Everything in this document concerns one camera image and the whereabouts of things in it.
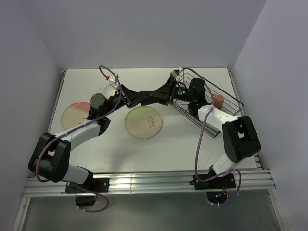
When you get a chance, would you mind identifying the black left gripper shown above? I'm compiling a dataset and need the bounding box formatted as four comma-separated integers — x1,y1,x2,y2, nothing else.
103,84,149,116

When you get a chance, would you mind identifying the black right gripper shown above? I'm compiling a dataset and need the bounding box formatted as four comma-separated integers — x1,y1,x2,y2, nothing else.
150,76,194,106

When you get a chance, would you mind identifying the pink ceramic mug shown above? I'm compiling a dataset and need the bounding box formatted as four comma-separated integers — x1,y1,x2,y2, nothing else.
212,94,224,109

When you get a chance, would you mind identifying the dark brown tumbler cup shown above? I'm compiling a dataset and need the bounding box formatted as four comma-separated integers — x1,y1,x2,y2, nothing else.
139,91,156,106

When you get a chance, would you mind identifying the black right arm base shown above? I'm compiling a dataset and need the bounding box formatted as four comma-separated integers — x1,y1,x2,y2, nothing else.
189,173,236,204

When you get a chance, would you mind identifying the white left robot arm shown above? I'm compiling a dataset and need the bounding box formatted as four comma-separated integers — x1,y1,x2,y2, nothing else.
28,85,148,192

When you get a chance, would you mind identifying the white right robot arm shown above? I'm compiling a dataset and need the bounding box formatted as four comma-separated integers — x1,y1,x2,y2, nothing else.
149,76,261,188

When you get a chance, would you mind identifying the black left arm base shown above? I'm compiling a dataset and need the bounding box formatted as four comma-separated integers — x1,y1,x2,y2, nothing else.
65,177,110,213

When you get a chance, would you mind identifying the orange and white bowl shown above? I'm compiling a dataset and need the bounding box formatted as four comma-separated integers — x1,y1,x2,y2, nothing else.
103,84,117,98

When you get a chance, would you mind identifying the green and cream plate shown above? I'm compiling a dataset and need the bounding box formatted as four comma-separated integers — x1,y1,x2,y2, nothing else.
124,106,163,139

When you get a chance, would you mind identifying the pink and cream plate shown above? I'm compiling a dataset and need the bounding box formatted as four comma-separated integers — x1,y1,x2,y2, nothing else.
61,102,90,130

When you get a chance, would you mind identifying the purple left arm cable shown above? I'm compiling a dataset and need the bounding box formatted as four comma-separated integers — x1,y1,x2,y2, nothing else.
35,65,123,213

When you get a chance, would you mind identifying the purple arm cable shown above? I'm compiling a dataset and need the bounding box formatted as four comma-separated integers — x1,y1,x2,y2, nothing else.
181,67,242,205
35,65,123,213

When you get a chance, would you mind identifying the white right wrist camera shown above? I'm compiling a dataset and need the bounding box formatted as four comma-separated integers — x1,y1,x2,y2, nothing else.
170,69,182,81

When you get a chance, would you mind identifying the aluminium mounting rail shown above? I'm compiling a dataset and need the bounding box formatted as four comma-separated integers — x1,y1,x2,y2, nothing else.
22,168,276,197

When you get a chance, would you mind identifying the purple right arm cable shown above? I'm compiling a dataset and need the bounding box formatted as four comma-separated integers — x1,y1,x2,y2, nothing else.
181,67,242,205

